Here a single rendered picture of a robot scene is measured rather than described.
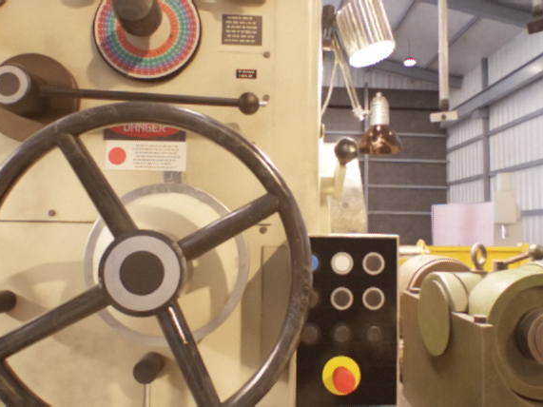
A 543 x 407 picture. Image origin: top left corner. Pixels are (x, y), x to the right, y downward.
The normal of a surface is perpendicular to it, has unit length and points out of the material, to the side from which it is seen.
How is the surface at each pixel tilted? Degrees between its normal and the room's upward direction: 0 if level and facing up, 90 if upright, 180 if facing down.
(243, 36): 90
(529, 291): 90
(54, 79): 90
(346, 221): 73
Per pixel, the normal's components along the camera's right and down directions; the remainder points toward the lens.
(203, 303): 0.40, 0.31
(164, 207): 0.07, -0.55
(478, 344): -1.00, -0.02
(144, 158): 0.07, -0.06
